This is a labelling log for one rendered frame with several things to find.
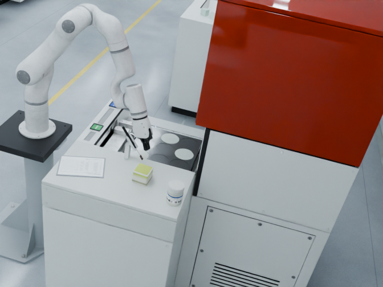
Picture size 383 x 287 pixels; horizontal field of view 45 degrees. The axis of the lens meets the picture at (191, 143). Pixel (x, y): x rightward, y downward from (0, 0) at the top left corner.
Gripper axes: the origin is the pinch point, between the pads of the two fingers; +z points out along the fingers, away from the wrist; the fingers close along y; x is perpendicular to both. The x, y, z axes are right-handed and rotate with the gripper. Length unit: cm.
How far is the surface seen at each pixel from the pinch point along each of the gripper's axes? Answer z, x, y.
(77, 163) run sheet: -3.6, -34.1, -10.5
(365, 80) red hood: -24, 31, 100
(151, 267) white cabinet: 48, -29, 19
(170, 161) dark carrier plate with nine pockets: 11.4, 8.8, 5.6
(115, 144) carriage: 0.6, -1.9, -22.5
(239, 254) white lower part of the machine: 66, 19, 32
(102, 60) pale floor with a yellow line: -12, 183, -259
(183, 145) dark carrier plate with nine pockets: 9.2, 24.9, 0.6
